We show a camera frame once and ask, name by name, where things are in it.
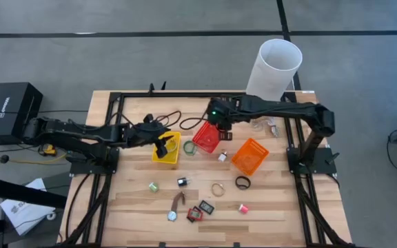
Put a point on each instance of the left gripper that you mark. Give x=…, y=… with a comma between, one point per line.
x=147, y=132

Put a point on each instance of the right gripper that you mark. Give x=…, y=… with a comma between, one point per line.
x=221, y=110

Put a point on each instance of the white plug adapter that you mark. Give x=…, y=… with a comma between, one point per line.
x=222, y=157

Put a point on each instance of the black plug adapter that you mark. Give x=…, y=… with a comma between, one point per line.
x=182, y=182

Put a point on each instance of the black digital clock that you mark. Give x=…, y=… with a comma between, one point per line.
x=206, y=207

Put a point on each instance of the red digital clock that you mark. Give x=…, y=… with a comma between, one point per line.
x=195, y=214

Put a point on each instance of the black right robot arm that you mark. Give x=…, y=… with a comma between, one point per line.
x=288, y=105

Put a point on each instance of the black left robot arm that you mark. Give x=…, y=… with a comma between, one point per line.
x=81, y=132

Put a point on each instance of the yellow plastic basket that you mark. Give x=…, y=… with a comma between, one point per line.
x=171, y=157

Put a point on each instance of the red plastic basket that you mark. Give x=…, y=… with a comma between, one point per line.
x=205, y=142

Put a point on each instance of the wooden lamp base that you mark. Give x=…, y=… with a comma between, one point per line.
x=258, y=120

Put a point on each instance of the orange plastic basket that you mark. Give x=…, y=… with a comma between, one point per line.
x=250, y=158

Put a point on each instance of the black wristwatch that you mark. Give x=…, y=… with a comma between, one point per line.
x=236, y=183

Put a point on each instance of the gold metal wristwatch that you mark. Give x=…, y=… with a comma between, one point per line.
x=221, y=186

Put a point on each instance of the black pointed clamp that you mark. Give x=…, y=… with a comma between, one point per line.
x=164, y=86
x=152, y=87

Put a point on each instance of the white lamp shade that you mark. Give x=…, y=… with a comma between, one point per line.
x=271, y=79

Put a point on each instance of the pink plug adapter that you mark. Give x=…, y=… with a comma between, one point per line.
x=243, y=208

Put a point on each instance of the white sticker label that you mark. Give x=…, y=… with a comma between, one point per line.
x=308, y=91

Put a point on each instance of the yellow black tool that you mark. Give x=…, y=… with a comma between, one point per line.
x=49, y=150

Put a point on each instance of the black metal stand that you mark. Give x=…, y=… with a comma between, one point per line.
x=19, y=193

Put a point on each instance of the black cardboard box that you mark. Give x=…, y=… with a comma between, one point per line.
x=16, y=103

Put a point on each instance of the white paper sheets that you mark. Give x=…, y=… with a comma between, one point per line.
x=26, y=213

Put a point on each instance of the black round knob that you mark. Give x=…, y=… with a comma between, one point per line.
x=3, y=158

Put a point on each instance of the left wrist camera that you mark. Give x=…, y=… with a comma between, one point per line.
x=148, y=118

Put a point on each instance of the black metal table frame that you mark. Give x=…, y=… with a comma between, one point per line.
x=184, y=94

